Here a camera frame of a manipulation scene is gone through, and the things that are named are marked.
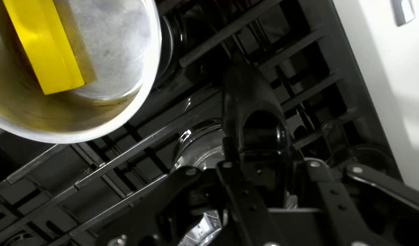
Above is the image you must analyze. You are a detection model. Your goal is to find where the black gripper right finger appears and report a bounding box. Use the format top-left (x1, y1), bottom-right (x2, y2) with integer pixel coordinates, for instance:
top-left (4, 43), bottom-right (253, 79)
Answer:
top-left (292, 156), bottom-right (419, 246)

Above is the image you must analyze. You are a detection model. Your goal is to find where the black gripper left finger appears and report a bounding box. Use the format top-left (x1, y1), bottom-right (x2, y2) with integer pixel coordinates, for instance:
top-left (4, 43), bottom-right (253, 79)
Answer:
top-left (96, 158), bottom-right (288, 246)

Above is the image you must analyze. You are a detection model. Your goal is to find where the yellow block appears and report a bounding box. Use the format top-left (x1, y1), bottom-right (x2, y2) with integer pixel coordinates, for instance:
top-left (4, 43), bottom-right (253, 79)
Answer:
top-left (2, 0), bottom-right (99, 97)

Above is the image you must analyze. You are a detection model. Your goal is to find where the stainless steel gas stove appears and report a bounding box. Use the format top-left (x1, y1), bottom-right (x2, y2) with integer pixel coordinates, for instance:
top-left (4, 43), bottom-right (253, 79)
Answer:
top-left (0, 0), bottom-right (404, 246)

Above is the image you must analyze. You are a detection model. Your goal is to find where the clear glass kettle black handle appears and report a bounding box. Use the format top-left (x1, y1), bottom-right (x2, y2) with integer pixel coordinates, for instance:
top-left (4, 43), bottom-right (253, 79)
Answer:
top-left (172, 63), bottom-right (295, 246)

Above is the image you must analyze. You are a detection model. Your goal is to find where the small steel saucepan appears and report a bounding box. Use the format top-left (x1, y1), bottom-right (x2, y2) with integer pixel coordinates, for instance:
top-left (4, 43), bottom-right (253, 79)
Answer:
top-left (0, 0), bottom-right (164, 145)

